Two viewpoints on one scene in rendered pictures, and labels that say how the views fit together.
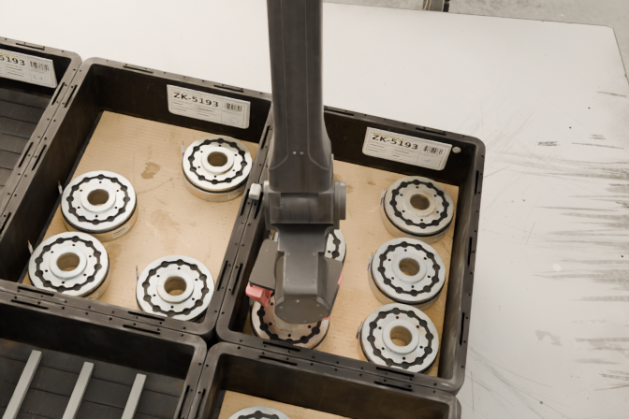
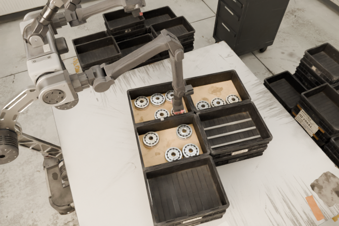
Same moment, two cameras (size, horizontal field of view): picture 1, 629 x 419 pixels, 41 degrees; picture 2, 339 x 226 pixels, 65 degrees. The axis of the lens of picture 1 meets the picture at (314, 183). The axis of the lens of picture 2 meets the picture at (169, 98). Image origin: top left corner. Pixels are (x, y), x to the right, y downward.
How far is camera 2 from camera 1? 1.42 m
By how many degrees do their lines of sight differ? 59
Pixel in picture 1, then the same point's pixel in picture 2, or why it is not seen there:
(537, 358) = not seen: hidden behind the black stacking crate
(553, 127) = (91, 99)
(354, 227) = (150, 112)
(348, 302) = (167, 107)
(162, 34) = (96, 195)
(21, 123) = (159, 188)
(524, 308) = not seen: hidden behind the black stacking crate
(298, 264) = (187, 88)
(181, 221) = (166, 141)
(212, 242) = (168, 133)
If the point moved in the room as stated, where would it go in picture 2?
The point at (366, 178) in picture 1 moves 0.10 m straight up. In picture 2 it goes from (136, 115) to (135, 106)
